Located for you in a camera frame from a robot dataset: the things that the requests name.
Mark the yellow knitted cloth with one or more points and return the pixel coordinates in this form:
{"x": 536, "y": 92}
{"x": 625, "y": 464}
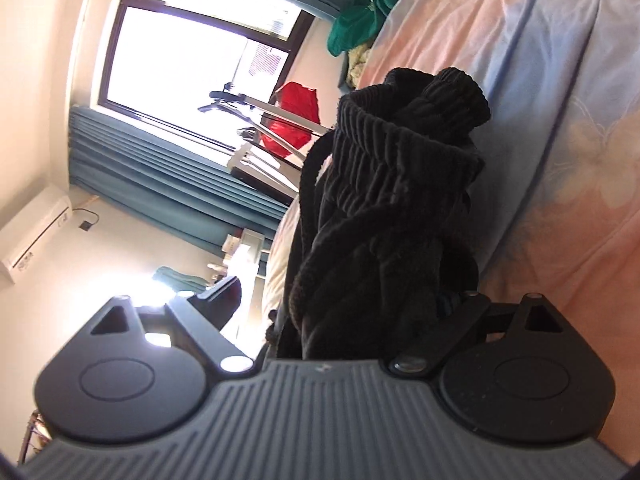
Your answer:
{"x": 357, "y": 58}

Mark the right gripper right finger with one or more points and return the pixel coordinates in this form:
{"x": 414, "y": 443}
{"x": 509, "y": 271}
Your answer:
{"x": 463, "y": 310}

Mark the pastel tie-dye bed sheet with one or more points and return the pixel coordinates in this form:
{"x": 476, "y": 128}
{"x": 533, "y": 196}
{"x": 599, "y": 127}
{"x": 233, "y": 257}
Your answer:
{"x": 555, "y": 209}

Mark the black corduroy trousers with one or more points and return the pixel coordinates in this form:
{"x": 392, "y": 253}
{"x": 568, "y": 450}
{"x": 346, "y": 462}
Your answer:
{"x": 374, "y": 250}

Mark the white air conditioner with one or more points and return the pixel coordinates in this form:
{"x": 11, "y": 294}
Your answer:
{"x": 24, "y": 236}

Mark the white dressing table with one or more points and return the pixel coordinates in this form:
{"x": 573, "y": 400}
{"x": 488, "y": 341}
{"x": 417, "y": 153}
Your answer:
{"x": 245, "y": 258}

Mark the green clothing pile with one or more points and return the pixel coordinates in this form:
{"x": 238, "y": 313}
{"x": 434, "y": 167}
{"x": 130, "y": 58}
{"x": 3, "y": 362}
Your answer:
{"x": 357, "y": 24}

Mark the black framed window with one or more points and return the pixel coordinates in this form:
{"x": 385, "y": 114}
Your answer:
{"x": 164, "y": 57}

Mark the left teal curtain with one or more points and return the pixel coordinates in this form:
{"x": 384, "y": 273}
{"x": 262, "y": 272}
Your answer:
{"x": 179, "y": 192}

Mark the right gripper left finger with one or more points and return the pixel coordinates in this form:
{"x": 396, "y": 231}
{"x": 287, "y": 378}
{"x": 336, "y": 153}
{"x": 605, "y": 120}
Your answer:
{"x": 203, "y": 316}

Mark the wavy framed mirror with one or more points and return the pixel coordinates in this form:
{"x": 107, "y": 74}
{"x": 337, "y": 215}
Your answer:
{"x": 180, "y": 282}

